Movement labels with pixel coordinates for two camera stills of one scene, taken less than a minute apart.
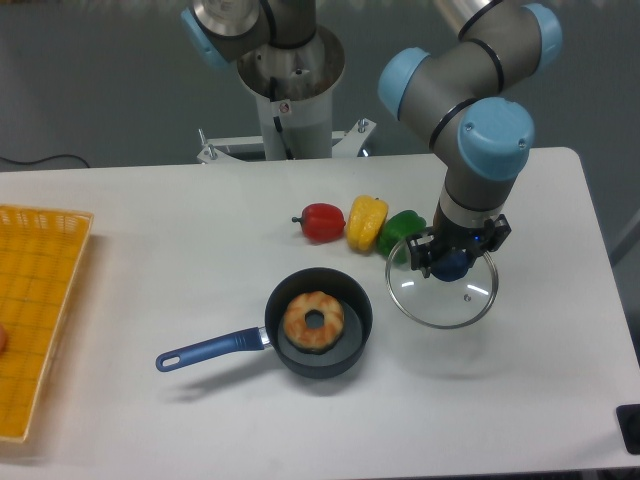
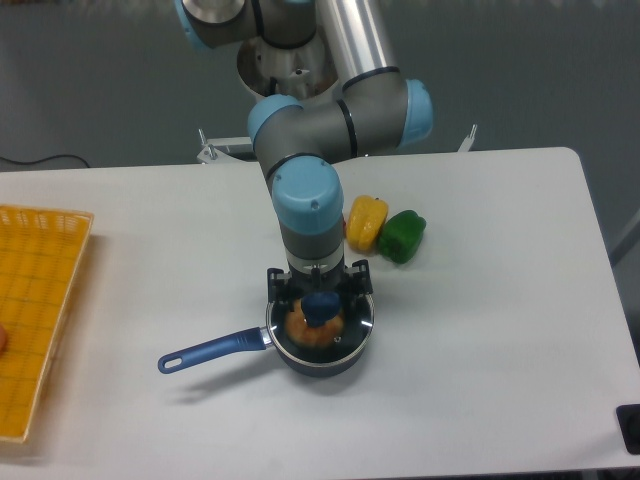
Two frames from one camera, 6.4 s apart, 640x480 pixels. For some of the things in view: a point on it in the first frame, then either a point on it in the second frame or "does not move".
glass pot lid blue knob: (437, 303) to (321, 306)
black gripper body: (447, 235) to (302, 284)
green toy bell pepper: (394, 233) does not move
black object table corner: (629, 417) does not move
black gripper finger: (495, 234) to (359, 290)
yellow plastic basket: (40, 250) does not move
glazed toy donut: (308, 339) does not move
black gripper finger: (419, 246) to (279, 294)
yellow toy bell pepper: (367, 218) does not move
